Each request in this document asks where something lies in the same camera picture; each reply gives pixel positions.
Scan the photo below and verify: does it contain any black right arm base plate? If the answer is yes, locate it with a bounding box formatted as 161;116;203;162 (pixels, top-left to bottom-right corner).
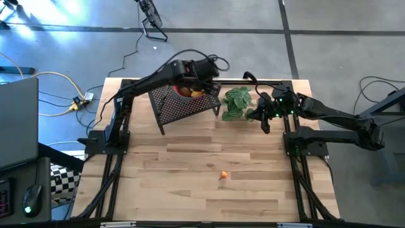
283;131;330;157

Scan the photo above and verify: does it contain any black aluminium table frame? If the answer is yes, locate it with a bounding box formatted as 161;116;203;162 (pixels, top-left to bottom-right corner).
72;77;342;222

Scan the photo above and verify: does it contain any black keyboard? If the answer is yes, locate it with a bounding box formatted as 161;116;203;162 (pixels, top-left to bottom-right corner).
0;178;14;220

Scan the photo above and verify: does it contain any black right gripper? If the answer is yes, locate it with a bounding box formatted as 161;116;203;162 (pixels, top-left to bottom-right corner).
246;91;300;135

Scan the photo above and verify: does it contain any black perforated metal stand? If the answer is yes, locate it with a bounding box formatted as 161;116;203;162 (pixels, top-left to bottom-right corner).
147;82;222;136

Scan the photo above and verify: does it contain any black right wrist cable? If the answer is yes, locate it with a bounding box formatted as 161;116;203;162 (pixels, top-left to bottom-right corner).
254;82;285;99

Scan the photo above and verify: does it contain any black operator desk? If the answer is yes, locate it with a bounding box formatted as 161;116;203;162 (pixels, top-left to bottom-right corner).
0;156;53;225

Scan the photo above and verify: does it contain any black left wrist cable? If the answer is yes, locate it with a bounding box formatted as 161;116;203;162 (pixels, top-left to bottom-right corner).
156;48;231;72

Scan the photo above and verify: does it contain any beige floor cable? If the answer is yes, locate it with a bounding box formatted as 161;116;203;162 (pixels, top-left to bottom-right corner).
0;51;25;80

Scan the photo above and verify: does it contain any black floor fan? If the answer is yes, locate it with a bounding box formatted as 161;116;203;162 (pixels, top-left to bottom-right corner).
135;0;169;42

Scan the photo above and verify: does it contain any artificial green leafy plant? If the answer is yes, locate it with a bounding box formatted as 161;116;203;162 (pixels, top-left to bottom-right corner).
220;85;263;123

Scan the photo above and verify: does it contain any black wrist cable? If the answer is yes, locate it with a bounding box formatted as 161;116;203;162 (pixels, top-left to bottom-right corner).
254;82;285;99
156;48;231;72

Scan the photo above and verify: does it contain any red collapsible bowl grey rim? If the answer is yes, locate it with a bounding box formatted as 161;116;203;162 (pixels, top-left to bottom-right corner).
170;65;211;105

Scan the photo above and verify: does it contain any grey metal table frame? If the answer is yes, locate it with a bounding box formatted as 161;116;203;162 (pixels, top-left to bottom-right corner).
349;87;405;187

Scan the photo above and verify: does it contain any black white checkerboard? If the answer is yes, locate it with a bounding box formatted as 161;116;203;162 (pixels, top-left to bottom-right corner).
49;163;82;204

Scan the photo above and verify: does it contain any grey laptop lid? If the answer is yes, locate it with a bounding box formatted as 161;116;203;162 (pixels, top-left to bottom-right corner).
0;77;40;171

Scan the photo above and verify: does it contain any black fan cable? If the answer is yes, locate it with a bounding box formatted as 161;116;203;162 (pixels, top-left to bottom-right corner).
107;6;142;77

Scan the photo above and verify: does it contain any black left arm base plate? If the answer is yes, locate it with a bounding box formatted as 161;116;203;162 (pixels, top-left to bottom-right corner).
77;129;131;156

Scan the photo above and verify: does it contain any grey power adapter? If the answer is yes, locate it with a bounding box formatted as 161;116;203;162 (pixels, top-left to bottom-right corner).
72;91;95;111

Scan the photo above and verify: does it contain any black computer mouse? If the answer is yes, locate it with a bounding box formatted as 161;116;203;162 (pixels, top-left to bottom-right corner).
21;184;43;219

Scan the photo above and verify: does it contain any yellow floor cable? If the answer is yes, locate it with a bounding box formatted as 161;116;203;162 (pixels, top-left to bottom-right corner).
31;71;88;117

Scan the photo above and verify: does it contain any black chair base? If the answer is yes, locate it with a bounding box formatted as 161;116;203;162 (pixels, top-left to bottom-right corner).
0;0;20;31

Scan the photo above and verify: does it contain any black frame clamp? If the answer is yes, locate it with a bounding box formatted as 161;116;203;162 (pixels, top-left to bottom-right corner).
242;71;259;84

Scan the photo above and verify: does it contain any silver aluminium bracket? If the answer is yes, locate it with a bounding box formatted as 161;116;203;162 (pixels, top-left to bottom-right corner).
277;222;315;228
99;220;137;228

